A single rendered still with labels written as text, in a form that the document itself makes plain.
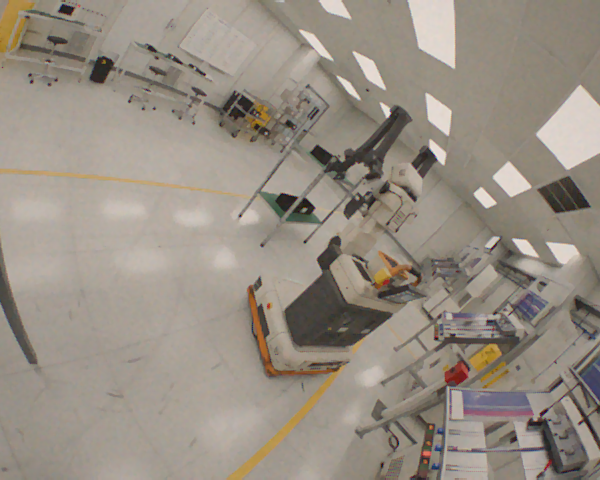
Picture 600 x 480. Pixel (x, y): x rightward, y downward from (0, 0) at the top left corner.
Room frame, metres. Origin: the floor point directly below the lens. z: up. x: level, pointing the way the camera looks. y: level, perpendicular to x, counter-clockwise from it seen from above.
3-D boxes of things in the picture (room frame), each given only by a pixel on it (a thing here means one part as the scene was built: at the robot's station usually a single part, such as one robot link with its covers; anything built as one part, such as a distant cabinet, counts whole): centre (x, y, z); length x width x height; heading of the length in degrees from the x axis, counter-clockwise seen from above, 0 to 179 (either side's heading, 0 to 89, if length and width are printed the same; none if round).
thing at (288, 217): (2.58, 0.28, 0.55); 0.91 x 0.46 x 1.10; 160
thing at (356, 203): (1.56, -0.20, 0.99); 0.28 x 0.16 x 0.22; 131
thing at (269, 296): (1.34, -0.39, 0.16); 0.67 x 0.64 x 0.25; 41
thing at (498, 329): (1.81, -1.99, 0.66); 1.01 x 0.73 x 1.31; 70
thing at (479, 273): (4.81, -3.28, 0.95); 1.36 x 0.82 x 1.90; 70
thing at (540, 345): (1.75, -2.18, 0.95); 1.35 x 0.82 x 1.90; 70
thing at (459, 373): (1.24, -1.47, 0.39); 0.24 x 0.24 x 0.78; 70
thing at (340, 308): (1.27, -0.45, 0.59); 0.55 x 0.34 x 0.83; 131
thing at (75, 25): (1.16, 4.49, 0.40); 1.50 x 0.75 x 0.81; 160
